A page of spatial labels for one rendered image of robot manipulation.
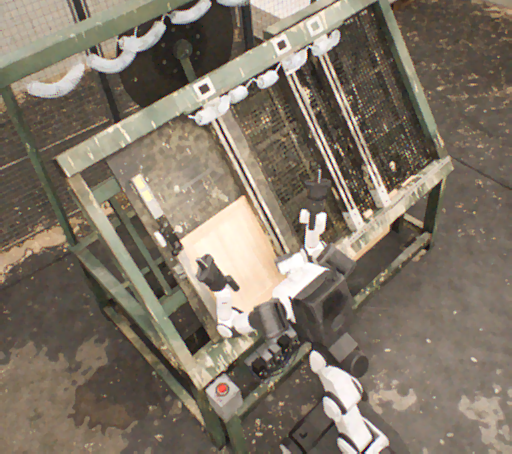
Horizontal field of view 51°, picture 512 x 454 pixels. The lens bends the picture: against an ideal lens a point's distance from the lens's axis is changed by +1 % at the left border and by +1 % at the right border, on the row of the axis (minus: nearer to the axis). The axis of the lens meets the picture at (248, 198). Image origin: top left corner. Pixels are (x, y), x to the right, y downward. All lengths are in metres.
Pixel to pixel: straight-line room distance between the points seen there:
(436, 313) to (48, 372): 2.73
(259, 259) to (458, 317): 1.69
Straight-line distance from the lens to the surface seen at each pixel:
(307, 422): 3.35
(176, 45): 3.09
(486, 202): 4.82
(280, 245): 2.85
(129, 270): 2.51
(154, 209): 2.54
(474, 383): 3.79
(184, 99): 2.57
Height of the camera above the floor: 3.27
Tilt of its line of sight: 44 degrees down
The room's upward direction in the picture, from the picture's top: 9 degrees counter-clockwise
